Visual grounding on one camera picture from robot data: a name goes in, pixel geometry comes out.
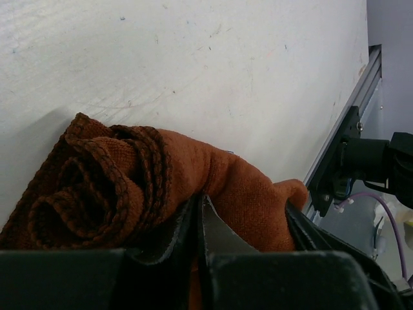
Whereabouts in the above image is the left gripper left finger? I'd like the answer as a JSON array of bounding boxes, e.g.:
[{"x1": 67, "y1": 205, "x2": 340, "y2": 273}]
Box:
[{"x1": 1, "y1": 198, "x2": 196, "y2": 309}]

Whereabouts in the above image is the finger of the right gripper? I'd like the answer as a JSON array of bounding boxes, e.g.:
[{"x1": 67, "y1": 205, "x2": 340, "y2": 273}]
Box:
[{"x1": 285, "y1": 203, "x2": 412, "y2": 309}]

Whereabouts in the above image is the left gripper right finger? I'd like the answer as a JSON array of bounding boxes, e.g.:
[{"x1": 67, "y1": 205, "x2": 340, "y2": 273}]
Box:
[{"x1": 197, "y1": 194, "x2": 380, "y2": 310}]

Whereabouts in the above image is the brown towel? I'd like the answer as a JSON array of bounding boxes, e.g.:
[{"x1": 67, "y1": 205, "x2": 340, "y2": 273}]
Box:
[{"x1": 0, "y1": 112, "x2": 309, "y2": 310}]

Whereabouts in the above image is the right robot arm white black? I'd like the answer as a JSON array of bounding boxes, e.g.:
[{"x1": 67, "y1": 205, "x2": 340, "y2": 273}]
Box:
[{"x1": 286, "y1": 132, "x2": 412, "y2": 309}]

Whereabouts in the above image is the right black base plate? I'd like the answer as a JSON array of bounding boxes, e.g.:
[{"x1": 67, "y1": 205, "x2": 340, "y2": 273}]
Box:
[{"x1": 308, "y1": 106, "x2": 361, "y2": 217}]

